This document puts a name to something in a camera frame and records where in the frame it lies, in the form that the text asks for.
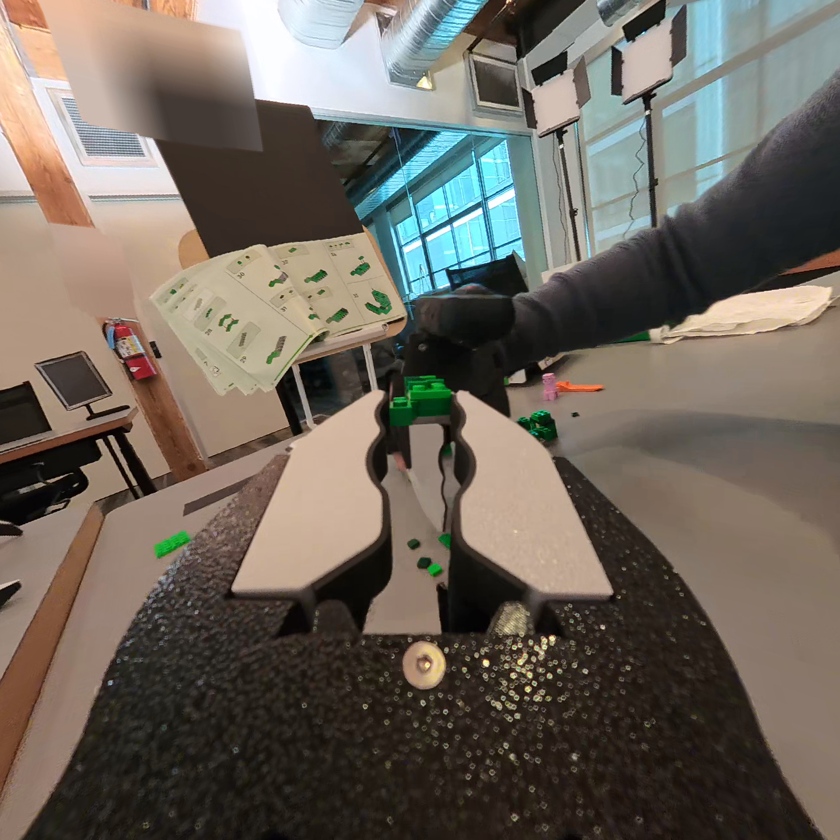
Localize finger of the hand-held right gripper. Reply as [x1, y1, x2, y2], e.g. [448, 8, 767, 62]
[391, 449, 455, 536]

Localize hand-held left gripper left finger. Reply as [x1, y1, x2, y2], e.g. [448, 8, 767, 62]
[230, 390, 393, 618]

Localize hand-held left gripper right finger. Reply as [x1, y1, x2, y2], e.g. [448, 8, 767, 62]
[450, 390, 616, 621]

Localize green brick assembly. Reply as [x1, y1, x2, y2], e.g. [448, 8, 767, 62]
[387, 374, 455, 429]

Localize person's right forearm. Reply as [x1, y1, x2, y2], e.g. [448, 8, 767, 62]
[508, 66, 840, 370]

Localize wooden side desk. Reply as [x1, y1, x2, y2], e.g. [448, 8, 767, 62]
[0, 406, 160, 501]

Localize black mesh chair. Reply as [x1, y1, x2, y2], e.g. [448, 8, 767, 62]
[445, 255, 530, 294]

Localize dark green brick cluster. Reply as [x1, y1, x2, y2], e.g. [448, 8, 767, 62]
[516, 409, 560, 443]

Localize black tape strip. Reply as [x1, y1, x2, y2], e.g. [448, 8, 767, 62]
[182, 487, 245, 517]

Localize white booklet stand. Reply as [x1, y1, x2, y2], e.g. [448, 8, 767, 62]
[276, 323, 389, 435]

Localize green instruction booklet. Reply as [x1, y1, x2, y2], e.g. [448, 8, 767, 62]
[148, 231, 409, 398]

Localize black light stand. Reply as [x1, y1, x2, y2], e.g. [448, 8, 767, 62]
[642, 95, 660, 228]
[556, 128, 584, 265]

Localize red fire extinguisher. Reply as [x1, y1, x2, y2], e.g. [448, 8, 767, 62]
[102, 317, 160, 383]

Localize black board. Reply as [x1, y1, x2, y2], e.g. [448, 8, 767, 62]
[156, 98, 366, 261]

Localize small monitor on stand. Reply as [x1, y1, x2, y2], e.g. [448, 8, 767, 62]
[33, 350, 133, 422]

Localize black office chair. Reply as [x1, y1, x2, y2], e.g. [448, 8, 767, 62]
[0, 451, 91, 527]

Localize studio light panel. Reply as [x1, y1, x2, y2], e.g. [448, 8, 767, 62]
[520, 50, 593, 139]
[610, 0, 688, 106]

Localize white crumpled cloth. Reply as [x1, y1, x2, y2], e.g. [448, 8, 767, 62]
[658, 284, 834, 347]

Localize black monitor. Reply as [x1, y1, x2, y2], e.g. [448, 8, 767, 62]
[0, 379, 55, 452]

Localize white black-edged object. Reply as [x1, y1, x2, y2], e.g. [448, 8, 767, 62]
[0, 517, 25, 609]

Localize dark wall vent grille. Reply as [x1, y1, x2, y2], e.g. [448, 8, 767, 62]
[468, 51, 525, 110]

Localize wide silver air duct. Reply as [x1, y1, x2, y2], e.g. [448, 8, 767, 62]
[382, 0, 491, 88]
[277, 0, 366, 48]

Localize white wall vent grille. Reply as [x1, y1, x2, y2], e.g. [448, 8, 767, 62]
[48, 87, 156, 166]

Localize wooden post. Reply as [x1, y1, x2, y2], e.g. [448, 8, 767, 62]
[0, 10, 212, 484]

